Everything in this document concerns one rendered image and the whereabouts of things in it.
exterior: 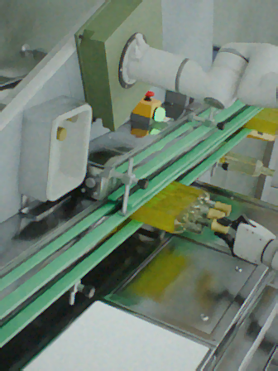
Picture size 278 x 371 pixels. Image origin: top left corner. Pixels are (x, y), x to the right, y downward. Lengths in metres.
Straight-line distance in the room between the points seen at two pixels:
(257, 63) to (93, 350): 0.79
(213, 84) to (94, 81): 0.32
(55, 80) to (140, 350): 0.69
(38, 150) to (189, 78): 0.43
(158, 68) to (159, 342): 0.70
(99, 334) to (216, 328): 0.30
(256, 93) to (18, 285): 0.72
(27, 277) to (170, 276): 0.51
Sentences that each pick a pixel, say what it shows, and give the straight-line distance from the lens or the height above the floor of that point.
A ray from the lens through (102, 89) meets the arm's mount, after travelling 1.80.
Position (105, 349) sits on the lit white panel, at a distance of 1.59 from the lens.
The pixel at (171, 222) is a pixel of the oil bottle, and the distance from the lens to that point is 1.87.
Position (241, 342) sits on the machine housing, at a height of 1.36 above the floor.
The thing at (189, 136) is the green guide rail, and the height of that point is 0.94.
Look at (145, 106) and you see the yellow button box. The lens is 2.12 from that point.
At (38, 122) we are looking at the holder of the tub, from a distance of 1.59.
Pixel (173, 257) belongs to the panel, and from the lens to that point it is 1.96.
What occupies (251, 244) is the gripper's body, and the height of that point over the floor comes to 1.28.
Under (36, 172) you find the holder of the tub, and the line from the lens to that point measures 1.64.
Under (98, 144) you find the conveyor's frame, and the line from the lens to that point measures 1.93.
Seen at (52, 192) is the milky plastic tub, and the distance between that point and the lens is 1.68.
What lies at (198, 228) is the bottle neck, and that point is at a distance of 1.86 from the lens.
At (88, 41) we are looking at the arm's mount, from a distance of 1.74.
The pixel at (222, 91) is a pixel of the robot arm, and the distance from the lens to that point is 1.71.
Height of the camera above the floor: 1.61
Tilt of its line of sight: 21 degrees down
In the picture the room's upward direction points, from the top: 108 degrees clockwise
